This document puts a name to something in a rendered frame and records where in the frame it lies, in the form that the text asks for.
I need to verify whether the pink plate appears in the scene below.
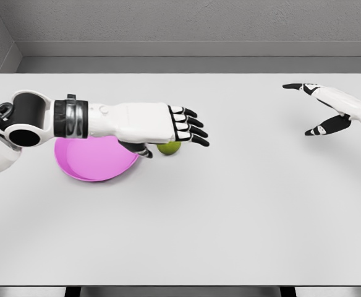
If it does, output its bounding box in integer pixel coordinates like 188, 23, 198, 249
54, 134, 140, 182

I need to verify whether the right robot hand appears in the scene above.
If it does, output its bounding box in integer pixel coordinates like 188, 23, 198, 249
282, 82, 361, 137

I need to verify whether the green apple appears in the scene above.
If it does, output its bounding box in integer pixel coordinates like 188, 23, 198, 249
156, 141, 182, 156

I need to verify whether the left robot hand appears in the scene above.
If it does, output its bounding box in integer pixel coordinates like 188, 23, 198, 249
114, 102, 210, 159

